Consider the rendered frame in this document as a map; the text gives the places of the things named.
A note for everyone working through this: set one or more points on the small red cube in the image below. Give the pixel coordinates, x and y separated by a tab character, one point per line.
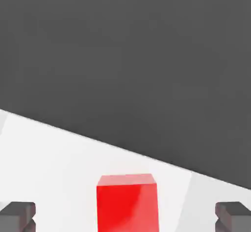
127	206

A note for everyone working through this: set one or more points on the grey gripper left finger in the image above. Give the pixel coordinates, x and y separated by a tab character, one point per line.
15	216

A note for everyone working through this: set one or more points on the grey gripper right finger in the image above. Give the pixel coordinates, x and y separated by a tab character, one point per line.
235	216

